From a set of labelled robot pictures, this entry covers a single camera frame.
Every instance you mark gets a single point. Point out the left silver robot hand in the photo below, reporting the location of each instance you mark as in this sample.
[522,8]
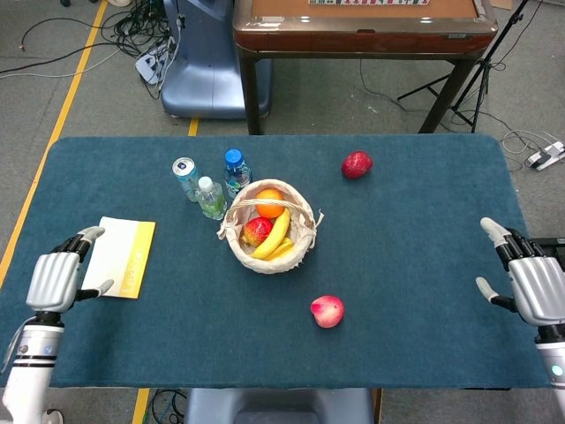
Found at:
[53,282]

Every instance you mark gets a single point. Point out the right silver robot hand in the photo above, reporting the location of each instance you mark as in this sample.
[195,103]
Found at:
[540,287]

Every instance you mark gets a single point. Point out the wicker basket with cloth liner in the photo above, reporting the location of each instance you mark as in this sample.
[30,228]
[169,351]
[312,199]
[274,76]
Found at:
[273,265]

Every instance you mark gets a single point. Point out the orange fruit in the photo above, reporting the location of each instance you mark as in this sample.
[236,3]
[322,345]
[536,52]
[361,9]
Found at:
[269,207]

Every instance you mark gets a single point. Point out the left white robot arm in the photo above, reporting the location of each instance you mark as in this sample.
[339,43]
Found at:
[31,375]

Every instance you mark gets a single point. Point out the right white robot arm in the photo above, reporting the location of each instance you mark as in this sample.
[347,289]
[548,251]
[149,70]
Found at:
[554,358]

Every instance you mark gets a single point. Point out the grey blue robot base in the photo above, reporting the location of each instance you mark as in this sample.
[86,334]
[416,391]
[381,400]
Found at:
[278,406]

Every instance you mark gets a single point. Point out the white yellow notebook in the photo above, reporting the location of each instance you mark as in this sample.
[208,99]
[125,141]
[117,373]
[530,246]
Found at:
[121,252]

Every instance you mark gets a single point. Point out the white foot pedal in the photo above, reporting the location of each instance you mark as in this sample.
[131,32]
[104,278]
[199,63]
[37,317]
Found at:
[545,156]

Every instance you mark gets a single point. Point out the teal table cloth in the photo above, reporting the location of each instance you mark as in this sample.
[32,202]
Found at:
[397,243]

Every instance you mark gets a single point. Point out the light blue drink can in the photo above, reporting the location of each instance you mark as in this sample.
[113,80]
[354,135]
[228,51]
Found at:
[184,170]

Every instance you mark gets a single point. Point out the white cap green bottle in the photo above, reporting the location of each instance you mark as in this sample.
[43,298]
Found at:
[211,201]

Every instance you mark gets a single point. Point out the red yellow apple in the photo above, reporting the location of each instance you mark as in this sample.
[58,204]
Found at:
[258,232]

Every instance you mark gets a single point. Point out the pink peach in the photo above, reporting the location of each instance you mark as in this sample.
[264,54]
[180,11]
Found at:
[327,312]

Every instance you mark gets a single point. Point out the blue cap water bottle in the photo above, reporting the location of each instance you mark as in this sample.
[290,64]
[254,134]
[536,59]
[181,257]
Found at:
[236,170]

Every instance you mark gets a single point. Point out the yellow banana bunch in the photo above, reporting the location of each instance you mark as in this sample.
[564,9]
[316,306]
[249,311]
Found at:
[276,236]

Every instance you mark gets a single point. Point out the black tripod stand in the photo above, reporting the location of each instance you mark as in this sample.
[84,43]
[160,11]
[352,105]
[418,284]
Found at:
[487,65]

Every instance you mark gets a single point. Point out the white power strip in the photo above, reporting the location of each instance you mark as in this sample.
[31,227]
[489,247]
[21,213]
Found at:
[148,66]

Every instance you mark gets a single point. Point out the brown mahjong table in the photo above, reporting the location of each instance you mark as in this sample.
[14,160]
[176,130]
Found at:
[353,42]

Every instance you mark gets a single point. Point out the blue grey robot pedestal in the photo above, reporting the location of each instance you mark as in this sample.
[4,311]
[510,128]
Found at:
[198,66]

